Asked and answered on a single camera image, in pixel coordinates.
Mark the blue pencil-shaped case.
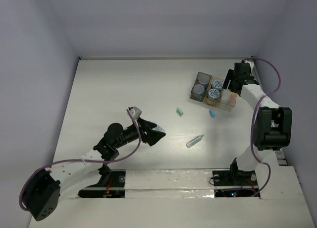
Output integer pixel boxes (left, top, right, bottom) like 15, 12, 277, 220
153, 123, 165, 133

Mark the orange pencil-shaped case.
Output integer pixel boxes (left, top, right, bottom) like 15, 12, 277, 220
228, 93, 237, 107

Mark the clear plastic bin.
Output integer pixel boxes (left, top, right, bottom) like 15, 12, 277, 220
217, 89, 235, 112

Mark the green eraser cap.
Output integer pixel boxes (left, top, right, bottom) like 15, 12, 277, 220
176, 108, 184, 116

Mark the wooden bin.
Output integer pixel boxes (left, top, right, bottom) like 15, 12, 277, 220
203, 76, 224, 107

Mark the small blue eraser cap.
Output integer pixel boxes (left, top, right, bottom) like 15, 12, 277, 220
209, 109, 215, 118

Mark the dark grey plastic bin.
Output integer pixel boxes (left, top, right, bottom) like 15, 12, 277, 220
190, 72, 212, 102

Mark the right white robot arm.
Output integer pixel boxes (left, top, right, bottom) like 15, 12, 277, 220
223, 57, 292, 184

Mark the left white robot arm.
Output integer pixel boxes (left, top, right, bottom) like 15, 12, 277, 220
19, 118, 166, 221

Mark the teal pencil-shaped case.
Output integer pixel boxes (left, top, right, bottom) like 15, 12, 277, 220
186, 134, 204, 148

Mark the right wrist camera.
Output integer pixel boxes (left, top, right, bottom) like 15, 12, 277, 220
241, 59, 255, 70

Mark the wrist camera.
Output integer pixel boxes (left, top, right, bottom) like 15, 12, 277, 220
241, 59, 255, 70
126, 107, 142, 120

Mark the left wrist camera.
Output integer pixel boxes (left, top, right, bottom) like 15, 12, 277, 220
126, 107, 142, 120

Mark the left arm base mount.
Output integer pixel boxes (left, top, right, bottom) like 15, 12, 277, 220
78, 166, 126, 198

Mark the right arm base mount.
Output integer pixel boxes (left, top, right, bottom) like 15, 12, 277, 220
208, 158, 260, 198

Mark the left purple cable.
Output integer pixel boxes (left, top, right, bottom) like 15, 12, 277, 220
19, 109, 143, 211

